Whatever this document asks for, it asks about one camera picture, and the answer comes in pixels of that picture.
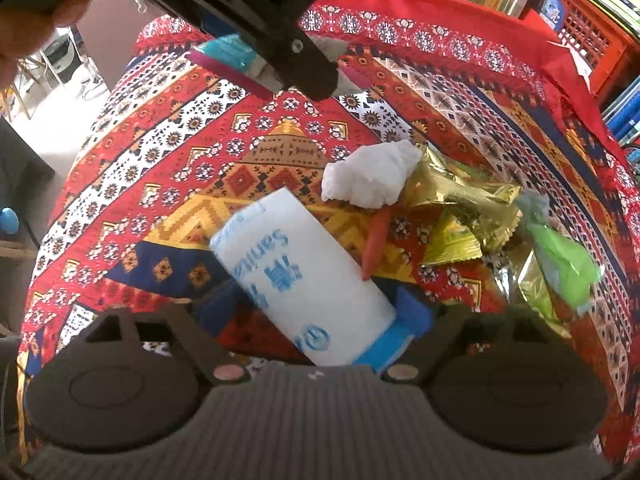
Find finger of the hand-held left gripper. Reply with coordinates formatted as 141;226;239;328
239;14;347;102

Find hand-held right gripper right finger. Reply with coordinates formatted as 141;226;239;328
379;287;552;385

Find small gold triangular wrapper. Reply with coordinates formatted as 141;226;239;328
421;211;484;267

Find red patterned tablecloth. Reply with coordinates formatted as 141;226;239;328
15;0;640;467

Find red plastic lattice crate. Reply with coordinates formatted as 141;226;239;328
522;0;640;107

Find teal and pink wrapper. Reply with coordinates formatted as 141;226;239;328
185;32;374;104

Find person's left hand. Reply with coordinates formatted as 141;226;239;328
0;0;92;88

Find white tissue packet blue print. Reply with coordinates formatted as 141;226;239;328
209;185;417;368

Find row of colourful books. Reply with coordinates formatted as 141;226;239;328
599;77;640;150

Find crumpled silver gold foil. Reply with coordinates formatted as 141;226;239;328
499;254;572;338

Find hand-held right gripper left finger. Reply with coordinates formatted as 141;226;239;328
82;284;252;387

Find large crinkled gold wrapper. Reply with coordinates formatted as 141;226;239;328
404;144;524;252

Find crumpled white tissue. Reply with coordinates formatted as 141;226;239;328
321;140;422;209

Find orange plastic strip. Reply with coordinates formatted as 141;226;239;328
361;207;392;281

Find green plastic wrapper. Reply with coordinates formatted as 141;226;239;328
515;194;604;317

